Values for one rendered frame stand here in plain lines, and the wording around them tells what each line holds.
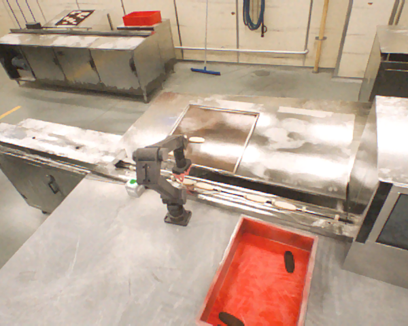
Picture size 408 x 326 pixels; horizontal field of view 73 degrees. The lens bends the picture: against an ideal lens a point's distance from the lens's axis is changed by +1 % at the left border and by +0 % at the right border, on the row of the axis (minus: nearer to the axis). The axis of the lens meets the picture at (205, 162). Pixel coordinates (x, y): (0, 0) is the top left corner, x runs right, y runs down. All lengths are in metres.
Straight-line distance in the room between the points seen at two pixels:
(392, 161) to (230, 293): 0.72
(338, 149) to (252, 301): 0.90
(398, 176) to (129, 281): 1.03
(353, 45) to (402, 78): 1.82
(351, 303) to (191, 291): 0.58
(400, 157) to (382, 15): 3.53
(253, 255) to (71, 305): 0.75
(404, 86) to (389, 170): 1.93
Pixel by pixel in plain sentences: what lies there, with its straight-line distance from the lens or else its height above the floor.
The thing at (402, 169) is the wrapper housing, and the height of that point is 1.30.
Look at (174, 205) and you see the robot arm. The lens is 1.29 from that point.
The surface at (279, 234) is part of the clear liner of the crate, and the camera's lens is 1.23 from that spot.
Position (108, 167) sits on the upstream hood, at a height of 0.90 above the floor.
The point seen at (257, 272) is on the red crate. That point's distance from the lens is 1.20.
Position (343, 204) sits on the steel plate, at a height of 0.82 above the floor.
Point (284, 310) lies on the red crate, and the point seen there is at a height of 0.82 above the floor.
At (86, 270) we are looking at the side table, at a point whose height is 0.82.
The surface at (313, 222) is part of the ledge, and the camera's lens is 1.32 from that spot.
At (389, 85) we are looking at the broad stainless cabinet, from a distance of 2.82.
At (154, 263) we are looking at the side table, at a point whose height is 0.82.
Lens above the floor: 1.88
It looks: 40 degrees down
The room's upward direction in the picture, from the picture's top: 8 degrees counter-clockwise
